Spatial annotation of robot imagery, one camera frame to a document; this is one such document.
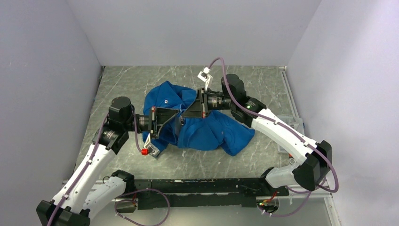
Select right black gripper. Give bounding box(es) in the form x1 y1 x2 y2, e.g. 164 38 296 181
182 88 234 118

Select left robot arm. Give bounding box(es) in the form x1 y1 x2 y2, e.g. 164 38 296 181
36 97 179 226

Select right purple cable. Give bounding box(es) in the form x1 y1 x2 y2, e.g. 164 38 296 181
208 57 340 218

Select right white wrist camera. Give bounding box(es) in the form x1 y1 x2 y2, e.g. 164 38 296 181
197 67 213 91

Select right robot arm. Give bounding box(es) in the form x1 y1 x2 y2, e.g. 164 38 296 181
182 69 333 195

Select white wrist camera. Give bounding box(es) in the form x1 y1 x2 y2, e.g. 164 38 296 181
197 67 213 91
141 133 160 158

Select blue zip jacket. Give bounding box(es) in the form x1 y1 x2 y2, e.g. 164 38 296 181
143 81 255 156

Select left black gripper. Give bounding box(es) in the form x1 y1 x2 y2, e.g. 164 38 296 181
123 106 179 140

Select clear plastic organizer box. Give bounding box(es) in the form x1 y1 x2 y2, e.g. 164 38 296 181
277 115 305 134

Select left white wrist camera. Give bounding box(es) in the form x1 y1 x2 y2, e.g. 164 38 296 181
141 133 160 158

